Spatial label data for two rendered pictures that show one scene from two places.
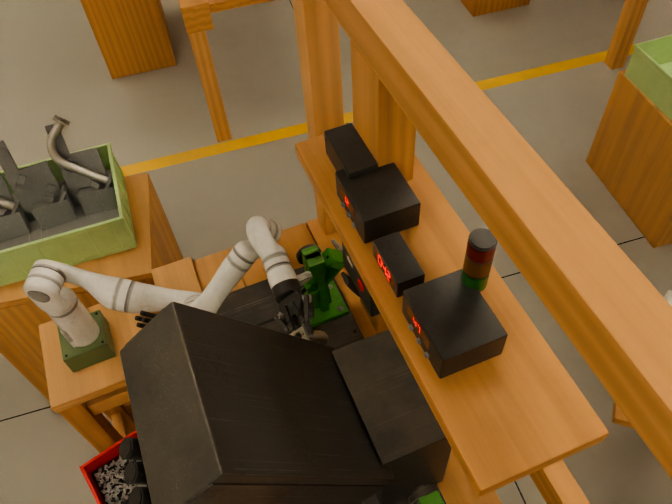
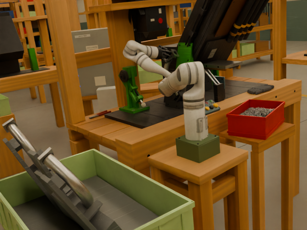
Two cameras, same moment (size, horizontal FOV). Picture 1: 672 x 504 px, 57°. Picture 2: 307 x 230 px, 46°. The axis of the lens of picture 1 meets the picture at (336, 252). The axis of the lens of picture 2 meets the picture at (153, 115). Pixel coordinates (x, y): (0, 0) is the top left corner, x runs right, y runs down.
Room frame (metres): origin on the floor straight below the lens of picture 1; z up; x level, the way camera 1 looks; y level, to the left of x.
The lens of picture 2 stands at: (1.69, 2.15, 1.50)
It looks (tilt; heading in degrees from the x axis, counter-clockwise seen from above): 17 degrees down; 250
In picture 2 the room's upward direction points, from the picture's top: 6 degrees counter-clockwise
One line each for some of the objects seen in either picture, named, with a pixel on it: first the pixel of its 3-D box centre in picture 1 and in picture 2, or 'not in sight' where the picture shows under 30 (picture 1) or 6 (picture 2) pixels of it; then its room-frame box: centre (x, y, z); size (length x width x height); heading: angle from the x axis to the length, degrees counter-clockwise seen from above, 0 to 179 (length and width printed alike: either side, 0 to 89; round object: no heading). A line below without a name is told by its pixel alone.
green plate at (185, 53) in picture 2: not in sight; (187, 59); (0.73, 0.15, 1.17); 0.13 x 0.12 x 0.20; 18
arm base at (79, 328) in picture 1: (73, 319); (194, 118); (1.03, 0.80, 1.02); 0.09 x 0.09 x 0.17; 29
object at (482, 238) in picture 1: (481, 246); not in sight; (0.65, -0.26, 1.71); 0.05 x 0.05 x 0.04
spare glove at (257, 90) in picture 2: not in sight; (259, 89); (0.25, 0.22, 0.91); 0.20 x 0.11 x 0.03; 16
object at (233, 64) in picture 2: not in sight; (209, 64); (0.57, 0.14, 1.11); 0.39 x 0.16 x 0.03; 108
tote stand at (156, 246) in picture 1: (97, 293); not in sight; (1.56, 1.04, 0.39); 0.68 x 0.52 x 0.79; 98
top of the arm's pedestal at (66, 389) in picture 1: (96, 349); (197, 157); (1.03, 0.80, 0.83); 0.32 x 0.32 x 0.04; 19
